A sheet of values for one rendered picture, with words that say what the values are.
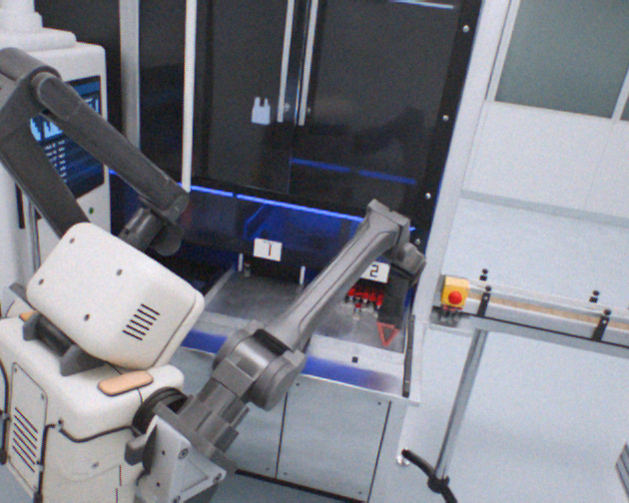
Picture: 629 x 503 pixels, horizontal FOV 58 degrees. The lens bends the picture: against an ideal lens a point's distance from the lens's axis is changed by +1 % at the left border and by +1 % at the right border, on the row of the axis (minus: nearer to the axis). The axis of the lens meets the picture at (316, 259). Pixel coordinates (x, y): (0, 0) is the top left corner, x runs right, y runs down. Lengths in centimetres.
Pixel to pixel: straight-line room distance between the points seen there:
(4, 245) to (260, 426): 112
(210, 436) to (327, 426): 131
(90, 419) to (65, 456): 8
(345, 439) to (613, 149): 504
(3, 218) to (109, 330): 69
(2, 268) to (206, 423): 82
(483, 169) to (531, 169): 48
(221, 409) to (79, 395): 18
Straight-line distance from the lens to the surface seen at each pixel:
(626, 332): 200
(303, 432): 210
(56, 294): 87
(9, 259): 146
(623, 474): 221
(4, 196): 141
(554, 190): 652
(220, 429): 78
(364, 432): 205
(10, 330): 95
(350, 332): 164
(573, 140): 643
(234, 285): 181
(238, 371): 79
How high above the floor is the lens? 173
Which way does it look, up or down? 24 degrees down
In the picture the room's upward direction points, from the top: 8 degrees clockwise
